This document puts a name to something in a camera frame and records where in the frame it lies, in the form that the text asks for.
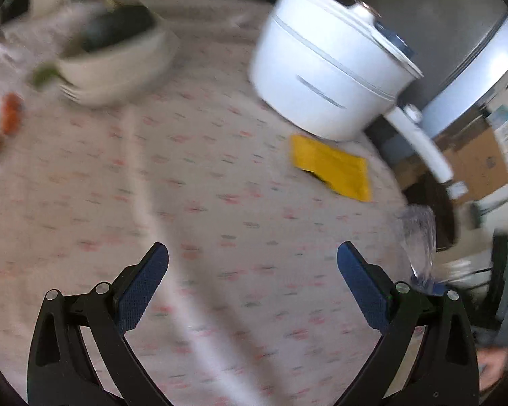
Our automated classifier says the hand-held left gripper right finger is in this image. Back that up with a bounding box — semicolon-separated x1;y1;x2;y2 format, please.
336;241;479;406

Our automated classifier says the clear plastic wrapper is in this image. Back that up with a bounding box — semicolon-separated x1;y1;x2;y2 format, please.
396;204;438;292

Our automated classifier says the white bowl with dark contents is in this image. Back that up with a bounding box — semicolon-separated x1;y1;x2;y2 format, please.
57;4;181;106

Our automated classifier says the yellow packet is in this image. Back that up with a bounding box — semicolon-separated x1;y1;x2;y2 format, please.
290;134;372;201

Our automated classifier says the floral tablecloth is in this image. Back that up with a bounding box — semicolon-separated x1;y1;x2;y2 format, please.
0;0;432;406

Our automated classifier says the light blue pole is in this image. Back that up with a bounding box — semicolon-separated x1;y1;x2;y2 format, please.
421;13;508;136

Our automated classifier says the large cardboard box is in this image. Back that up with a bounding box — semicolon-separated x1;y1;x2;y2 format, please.
396;116;508;204

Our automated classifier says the dark bin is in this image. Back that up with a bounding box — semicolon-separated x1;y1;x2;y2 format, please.
406;173;460;250

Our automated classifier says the person's right hand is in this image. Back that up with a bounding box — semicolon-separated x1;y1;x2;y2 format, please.
476;344;508;392

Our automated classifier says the white pot with handle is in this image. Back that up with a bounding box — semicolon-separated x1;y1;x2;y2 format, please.
249;0;456;183

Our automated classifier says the green leaf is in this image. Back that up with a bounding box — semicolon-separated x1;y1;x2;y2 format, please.
30;64;62;90

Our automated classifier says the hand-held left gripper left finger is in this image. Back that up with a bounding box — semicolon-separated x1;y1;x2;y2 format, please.
27;242;170;406

